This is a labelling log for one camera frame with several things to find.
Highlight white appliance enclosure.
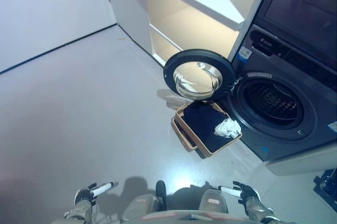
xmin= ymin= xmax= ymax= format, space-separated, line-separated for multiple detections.
xmin=226 ymin=0 xmax=337 ymax=177

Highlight black clothes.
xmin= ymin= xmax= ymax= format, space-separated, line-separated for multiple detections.
xmin=183 ymin=104 xmax=239 ymax=152

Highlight blue white barcode sticker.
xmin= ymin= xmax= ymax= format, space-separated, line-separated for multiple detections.
xmin=238 ymin=46 xmax=252 ymax=62

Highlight white counter cabinet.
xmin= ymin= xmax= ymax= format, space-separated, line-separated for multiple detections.
xmin=101 ymin=0 xmax=266 ymax=68

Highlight large wicker laundry basket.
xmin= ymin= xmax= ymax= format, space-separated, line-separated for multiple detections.
xmin=175 ymin=100 xmax=243 ymax=159

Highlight black metal frame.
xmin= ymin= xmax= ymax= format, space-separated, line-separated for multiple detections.
xmin=313 ymin=167 xmax=337 ymax=201

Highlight white cloth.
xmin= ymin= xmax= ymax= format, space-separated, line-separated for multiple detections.
xmin=214 ymin=118 xmax=242 ymax=139

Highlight silver right robot leg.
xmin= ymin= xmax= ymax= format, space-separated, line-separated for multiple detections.
xmin=197 ymin=188 xmax=229 ymax=214

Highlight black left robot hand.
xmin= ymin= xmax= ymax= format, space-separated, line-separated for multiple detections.
xmin=74 ymin=181 xmax=114 ymax=206

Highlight grey front-load washing machine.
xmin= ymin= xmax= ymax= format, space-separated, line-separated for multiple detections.
xmin=226 ymin=24 xmax=337 ymax=162

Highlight black left robot foot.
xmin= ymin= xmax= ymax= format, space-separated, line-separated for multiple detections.
xmin=155 ymin=180 xmax=167 ymax=212

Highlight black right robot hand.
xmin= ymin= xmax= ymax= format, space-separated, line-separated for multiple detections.
xmin=217 ymin=180 xmax=261 ymax=205

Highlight round washing machine door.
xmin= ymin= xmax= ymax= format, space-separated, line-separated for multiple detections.
xmin=162 ymin=48 xmax=235 ymax=101

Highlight grey stacked dryer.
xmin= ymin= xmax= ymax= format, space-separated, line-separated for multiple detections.
xmin=251 ymin=0 xmax=337 ymax=62

